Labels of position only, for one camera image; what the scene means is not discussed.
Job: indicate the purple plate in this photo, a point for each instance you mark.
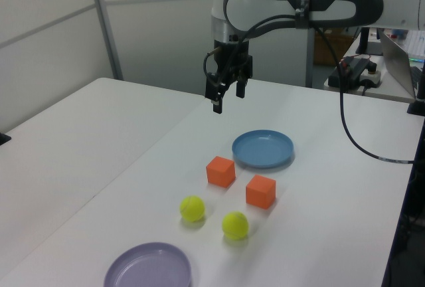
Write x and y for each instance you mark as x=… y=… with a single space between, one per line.
x=149 y=267

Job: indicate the orange cube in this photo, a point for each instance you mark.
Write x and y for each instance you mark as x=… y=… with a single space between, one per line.
x=219 y=174
x=260 y=194

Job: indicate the silver laptop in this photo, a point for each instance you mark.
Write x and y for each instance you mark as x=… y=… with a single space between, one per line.
x=395 y=61

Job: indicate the yellow tennis ball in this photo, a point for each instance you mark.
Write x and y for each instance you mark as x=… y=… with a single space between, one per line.
x=192 y=208
x=235 y=225

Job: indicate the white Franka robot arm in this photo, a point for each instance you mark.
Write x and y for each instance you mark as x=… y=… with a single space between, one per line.
x=245 y=4

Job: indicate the black monitor stand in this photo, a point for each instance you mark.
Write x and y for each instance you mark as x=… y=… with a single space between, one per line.
x=364 y=39

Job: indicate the grey emergency stop button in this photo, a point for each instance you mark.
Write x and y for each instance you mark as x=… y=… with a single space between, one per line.
x=372 y=76

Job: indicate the pale background desk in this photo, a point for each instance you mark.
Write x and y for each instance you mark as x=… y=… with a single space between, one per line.
x=390 y=91

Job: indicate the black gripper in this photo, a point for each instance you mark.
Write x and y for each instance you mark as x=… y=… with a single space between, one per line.
x=234 y=61

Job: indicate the grey partition post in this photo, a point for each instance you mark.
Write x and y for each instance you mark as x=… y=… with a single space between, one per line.
x=106 y=28

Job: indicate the black power box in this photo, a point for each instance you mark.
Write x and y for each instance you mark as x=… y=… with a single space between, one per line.
x=352 y=67

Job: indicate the cardboard box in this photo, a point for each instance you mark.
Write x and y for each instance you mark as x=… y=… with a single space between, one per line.
x=328 y=49

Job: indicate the blue plate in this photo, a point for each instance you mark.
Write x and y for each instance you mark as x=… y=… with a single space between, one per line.
x=262 y=149

